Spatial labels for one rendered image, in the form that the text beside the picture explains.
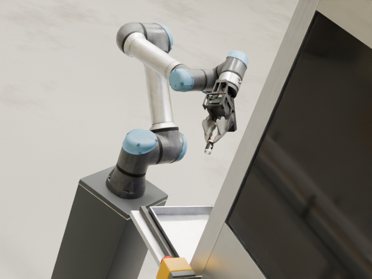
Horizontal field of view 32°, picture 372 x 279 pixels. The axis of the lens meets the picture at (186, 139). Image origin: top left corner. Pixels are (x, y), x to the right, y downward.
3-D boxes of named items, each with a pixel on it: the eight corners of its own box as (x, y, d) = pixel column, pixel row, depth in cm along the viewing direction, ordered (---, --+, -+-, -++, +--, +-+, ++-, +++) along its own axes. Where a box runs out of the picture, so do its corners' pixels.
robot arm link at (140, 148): (110, 158, 240) (120, 127, 234) (139, 154, 249) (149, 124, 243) (127, 176, 233) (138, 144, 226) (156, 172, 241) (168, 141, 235)
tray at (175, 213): (258, 280, 206) (262, 272, 204) (189, 286, 192) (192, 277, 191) (211, 213, 231) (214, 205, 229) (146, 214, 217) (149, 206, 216)
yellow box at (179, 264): (187, 294, 177) (196, 274, 174) (165, 296, 173) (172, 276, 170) (176, 274, 183) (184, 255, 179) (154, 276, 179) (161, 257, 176)
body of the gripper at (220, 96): (200, 107, 201) (211, 79, 208) (210, 124, 207) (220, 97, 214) (222, 106, 198) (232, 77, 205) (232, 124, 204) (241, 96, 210)
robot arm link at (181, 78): (106, 16, 237) (186, 68, 206) (129, 17, 245) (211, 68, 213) (99, 45, 242) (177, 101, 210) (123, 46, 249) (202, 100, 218)
